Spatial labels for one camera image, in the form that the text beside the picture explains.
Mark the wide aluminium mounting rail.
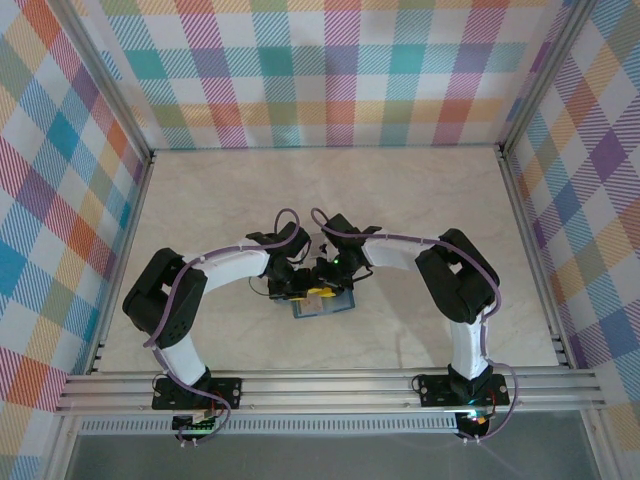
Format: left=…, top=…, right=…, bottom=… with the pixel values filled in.
left=53, top=368, right=607, bottom=416

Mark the aluminium lower frame bar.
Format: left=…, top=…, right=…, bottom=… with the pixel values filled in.
left=43, top=415, right=84, bottom=480
left=579, top=413, right=614, bottom=480

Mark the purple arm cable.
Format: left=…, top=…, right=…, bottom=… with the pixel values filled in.
left=310, top=207, right=521, bottom=446
left=143, top=208, right=302, bottom=449

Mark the aluminium frame post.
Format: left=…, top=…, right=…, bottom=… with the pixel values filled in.
left=497, top=0, right=604, bottom=159
left=47, top=0, right=156, bottom=166

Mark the aluminium side rail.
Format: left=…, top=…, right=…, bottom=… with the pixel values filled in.
left=499, top=149, right=574, bottom=371
left=87, top=152, right=157, bottom=376

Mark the slotted grey cable duct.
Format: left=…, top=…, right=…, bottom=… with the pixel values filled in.
left=78, top=418, right=460, bottom=436

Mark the grey-blue rectangular tray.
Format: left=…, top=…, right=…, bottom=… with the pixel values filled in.
left=290, top=289, right=358, bottom=320

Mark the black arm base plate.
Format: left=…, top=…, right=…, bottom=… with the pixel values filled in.
left=416, top=373, right=511, bottom=407
left=151, top=377, right=244, bottom=412

